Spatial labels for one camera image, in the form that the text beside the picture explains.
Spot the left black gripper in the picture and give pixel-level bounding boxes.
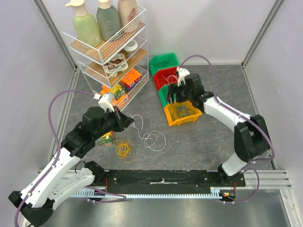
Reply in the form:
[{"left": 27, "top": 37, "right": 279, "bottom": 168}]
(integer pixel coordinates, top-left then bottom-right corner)
[{"left": 93, "top": 105, "right": 134, "bottom": 140}]

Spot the blue cable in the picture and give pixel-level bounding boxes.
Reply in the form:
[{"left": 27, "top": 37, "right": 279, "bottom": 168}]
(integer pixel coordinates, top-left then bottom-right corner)
[{"left": 171, "top": 105, "right": 196, "bottom": 120}]

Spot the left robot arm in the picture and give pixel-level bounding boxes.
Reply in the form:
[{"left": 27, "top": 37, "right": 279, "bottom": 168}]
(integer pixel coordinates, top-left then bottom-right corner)
[{"left": 9, "top": 106, "right": 134, "bottom": 227}]

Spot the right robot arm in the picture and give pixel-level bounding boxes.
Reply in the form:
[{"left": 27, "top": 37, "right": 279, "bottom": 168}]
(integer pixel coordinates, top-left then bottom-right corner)
[{"left": 167, "top": 74, "right": 273, "bottom": 186}]

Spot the orange green juice carton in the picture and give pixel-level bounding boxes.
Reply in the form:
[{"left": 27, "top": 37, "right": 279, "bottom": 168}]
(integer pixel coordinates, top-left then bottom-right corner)
[{"left": 98, "top": 131, "right": 114, "bottom": 147}]

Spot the near green plastic bin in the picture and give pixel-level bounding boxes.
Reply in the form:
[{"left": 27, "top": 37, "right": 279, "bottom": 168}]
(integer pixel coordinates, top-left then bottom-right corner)
[{"left": 158, "top": 84, "right": 170, "bottom": 108}]

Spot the green plastic bin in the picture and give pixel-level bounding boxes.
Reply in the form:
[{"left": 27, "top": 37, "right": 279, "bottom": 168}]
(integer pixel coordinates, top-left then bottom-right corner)
[
  {"left": 158, "top": 84, "right": 170, "bottom": 108},
  {"left": 148, "top": 52, "right": 179, "bottom": 76}
]

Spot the yellow plastic bin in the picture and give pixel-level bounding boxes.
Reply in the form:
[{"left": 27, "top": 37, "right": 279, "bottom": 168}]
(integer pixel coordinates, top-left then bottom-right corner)
[{"left": 164, "top": 101, "right": 202, "bottom": 127}]

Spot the red plastic bin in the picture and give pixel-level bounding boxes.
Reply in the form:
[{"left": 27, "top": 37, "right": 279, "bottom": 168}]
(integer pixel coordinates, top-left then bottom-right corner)
[{"left": 153, "top": 67, "right": 178, "bottom": 91}]

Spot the green yellow box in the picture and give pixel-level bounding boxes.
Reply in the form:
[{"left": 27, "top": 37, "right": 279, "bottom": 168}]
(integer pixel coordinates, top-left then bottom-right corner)
[{"left": 113, "top": 84, "right": 125, "bottom": 101}]

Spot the orange sponge pack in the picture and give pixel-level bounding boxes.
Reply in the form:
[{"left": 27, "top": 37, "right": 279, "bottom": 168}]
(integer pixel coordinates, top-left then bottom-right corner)
[{"left": 100, "top": 85, "right": 114, "bottom": 95}]

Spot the far green plastic bin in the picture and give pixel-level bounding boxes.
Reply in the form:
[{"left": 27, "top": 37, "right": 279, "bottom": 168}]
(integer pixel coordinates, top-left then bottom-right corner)
[{"left": 148, "top": 52, "right": 179, "bottom": 76}]

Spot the orange purple box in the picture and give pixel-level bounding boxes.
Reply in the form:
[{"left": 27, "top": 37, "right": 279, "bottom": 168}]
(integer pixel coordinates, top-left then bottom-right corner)
[{"left": 121, "top": 69, "right": 142, "bottom": 92}]

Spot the yogurt multipack carton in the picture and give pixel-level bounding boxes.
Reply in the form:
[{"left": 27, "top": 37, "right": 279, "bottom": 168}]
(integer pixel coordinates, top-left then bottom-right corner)
[{"left": 104, "top": 53, "right": 128, "bottom": 77}]

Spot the paper cup with lid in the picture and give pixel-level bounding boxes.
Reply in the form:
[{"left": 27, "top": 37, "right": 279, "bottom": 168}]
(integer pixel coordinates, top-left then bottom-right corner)
[{"left": 124, "top": 40, "right": 138, "bottom": 52}]

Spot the light green pump bottle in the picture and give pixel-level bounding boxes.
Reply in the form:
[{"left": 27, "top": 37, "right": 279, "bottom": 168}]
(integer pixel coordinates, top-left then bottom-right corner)
[{"left": 65, "top": 0, "right": 102, "bottom": 47}]

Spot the dark green bottle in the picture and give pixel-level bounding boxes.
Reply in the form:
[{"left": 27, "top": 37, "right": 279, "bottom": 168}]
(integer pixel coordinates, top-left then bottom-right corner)
[{"left": 97, "top": 0, "right": 121, "bottom": 41}]

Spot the beige brown bottle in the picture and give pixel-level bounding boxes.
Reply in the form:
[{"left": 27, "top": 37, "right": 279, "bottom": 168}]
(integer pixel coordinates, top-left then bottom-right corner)
[{"left": 118, "top": 0, "right": 138, "bottom": 33}]

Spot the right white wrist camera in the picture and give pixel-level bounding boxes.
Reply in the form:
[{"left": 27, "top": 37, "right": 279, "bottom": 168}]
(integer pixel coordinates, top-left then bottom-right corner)
[{"left": 176, "top": 66, "right": 190, "bottom": 87}]

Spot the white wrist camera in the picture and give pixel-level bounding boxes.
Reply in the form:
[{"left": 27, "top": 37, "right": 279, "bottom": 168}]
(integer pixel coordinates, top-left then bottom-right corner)
[
  {"left": 176, "top": 66, "right": 190, "bottom": 87},
  {"left": 93, "top": 93, "right": 115, "bottom": 112}
]

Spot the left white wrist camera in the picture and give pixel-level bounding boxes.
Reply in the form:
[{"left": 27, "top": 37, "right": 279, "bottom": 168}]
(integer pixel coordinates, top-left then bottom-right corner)
[{"left": 93, "top": 93, "right": 115, "bottom": 112}]

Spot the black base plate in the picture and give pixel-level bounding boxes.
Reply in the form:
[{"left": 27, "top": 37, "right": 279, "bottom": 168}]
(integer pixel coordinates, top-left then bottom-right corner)
[{"left": 92, "top": 170, "right": 246, "bottom": 190}]

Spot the white wire shelf rack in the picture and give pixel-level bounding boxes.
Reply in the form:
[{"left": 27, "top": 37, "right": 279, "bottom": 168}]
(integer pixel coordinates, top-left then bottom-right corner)
[{"left": 63, "top": 7, "right": 149, "bottom": 110}]

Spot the white slotted cable duct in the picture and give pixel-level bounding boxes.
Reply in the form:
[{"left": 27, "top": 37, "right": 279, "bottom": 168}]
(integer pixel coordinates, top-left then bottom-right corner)
[{"left": 71, "top": 188, "right": 233, "bottom": 200}]

